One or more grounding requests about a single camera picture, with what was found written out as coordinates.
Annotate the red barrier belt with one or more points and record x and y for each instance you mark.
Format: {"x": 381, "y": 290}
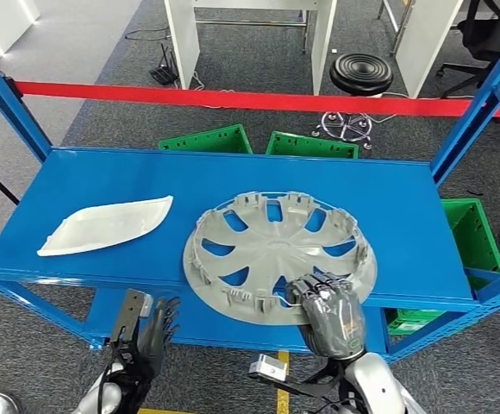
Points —
{"x": 233, "y": 100}

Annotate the grey plastic wheel hubcap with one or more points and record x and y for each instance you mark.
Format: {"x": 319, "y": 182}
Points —
{"x": 271, "y": 251}

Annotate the white curved plastic part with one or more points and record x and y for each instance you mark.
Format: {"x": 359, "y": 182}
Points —
{"x": 103, "y": 228}

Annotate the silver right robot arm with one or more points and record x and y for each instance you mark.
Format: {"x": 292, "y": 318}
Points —
{"x": 374, "y": 383}

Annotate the green plastic crate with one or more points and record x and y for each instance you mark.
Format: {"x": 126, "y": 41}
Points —
{"x": 310, "y": 146}
{"x": 409, "y": 326}
{"x": 215, "y": 140}
{"x": 470, "y": 234}

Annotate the white desk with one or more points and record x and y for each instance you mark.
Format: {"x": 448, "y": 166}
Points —
{"x": 426, "y": 45}
{"x": 180, "y": 40}

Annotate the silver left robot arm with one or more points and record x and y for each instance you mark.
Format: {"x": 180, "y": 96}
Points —
{"x": 103, "y": 400}

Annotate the black office chair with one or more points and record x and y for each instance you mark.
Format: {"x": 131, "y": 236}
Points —
{"x": 487, "y": 34}

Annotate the black router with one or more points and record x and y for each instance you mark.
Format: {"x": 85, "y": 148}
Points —
{"x": 164, "y": 71}

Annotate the black round stool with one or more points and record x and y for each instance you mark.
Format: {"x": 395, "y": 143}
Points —
{"x": 361, "y": 71}

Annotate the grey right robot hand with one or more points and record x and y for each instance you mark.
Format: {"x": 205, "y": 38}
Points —
{"x": 331, "y": 320}

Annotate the blue metal shelf rack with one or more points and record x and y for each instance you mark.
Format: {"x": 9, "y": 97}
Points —
{"x": 383, "y": 217}

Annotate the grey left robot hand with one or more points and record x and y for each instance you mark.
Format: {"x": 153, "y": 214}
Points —
{"x": 153, "y": 343}

